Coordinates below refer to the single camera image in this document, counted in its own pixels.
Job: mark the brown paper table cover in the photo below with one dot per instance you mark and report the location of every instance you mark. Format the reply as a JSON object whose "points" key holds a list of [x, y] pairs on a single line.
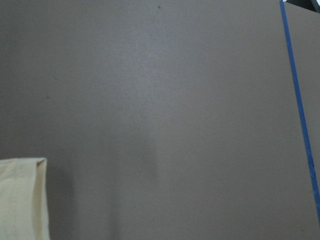
{"points": [[159, 119]]}

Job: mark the cream long sleeve shirt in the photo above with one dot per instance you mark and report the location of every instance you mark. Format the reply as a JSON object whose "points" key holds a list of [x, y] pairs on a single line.
{"points": [[23, 199]]}

